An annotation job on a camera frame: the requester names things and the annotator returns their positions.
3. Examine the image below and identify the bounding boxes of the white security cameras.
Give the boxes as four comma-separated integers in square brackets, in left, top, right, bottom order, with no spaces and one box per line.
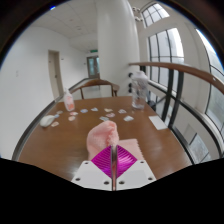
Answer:
[132,6,141,23]

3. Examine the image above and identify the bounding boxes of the white paper sheet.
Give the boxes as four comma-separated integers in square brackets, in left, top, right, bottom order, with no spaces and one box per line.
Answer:
[148,115,169,131]

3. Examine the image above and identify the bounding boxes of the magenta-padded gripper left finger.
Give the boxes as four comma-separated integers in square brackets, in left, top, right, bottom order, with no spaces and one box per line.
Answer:
[71,145,115,192]

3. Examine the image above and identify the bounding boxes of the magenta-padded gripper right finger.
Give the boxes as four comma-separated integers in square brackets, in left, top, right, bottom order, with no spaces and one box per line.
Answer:
[113,145,157,192]

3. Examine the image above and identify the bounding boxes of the wide curved glass window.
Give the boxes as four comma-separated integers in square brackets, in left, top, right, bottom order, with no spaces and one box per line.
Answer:
[195,28,224,143]

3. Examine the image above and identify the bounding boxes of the clear plastic drink bottle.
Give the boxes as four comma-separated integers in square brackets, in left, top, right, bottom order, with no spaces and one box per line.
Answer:
[130,70,149,111]

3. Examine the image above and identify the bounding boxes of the brown wooden chair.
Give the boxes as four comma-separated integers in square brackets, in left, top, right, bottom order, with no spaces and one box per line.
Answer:
[70,78,121,100]

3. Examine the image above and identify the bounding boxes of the wooden handrail with black posts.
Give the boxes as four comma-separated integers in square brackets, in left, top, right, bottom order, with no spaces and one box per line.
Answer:
[128,61,224,162]

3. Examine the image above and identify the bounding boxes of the white crumpled cloth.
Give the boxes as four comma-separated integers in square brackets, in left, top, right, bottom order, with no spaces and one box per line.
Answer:
[39,114,56,128]

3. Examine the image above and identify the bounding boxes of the beige side door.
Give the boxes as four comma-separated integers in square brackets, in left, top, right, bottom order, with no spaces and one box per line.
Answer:
[47,49,65,100]

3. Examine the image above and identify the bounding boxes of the pink towel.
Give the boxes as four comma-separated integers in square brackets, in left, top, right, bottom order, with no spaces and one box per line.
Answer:
[86,120,145,161]

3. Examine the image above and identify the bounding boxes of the glazed double door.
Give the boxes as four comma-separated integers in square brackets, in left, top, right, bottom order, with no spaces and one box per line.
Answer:
[86,55,101,80]

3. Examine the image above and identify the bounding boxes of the arched black-framed window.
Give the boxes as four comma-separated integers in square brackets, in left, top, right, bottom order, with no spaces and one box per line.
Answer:
[141,2,171,29]

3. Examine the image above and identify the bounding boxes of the tall black-framed window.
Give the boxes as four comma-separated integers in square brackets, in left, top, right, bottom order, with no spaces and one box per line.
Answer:
[147,27,185,90]

